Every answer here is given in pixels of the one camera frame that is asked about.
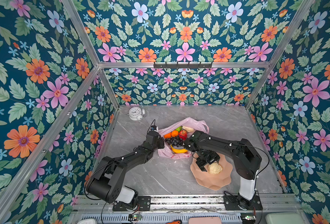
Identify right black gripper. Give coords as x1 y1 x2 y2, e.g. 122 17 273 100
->
194 151 218 173

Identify fake beige garlic bulb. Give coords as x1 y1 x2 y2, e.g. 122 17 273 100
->
208 162 223 175

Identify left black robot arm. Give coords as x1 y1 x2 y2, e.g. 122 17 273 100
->
85 131 165 204

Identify pink plastic bag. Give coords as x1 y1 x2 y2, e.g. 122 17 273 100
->
158 117 209 160

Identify fake red apple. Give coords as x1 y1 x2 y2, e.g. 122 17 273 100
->
178 130 187 140

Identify pale green box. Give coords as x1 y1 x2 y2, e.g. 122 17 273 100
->
265 213 305 224

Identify black hook rail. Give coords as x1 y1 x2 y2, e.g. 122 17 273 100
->
153 62 213 70

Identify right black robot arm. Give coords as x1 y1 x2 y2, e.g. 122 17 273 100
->
184 131 262 202

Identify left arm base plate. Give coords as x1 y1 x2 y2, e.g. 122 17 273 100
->
112 195 151 211

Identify fake orange tangerine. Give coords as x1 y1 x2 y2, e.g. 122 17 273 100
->
164 133 172 139

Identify fake yellow banana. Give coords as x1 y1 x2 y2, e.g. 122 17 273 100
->
171 145 188 154

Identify orange tool handle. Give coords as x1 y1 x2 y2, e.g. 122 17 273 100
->
166 220 182 224

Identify pink wavy bowl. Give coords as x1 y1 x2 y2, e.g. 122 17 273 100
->
190 154 233 190

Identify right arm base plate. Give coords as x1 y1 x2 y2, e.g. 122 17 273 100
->
223 195 263 211

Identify pink box at bottom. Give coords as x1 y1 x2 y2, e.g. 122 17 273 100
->
188 217 222 224

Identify white object bottom left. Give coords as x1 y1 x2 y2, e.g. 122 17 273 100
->
77 218 98 224

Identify fake purple grapes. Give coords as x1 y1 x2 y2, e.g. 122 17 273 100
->
165 136 184 148

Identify white alarm clock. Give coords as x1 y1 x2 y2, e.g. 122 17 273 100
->
128 107 146 121

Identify aluminium mounting rail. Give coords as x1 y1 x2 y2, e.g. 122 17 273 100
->
75 194 300 213

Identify fake beige ginger root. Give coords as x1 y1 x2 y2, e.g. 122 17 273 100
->
182 126 195 133

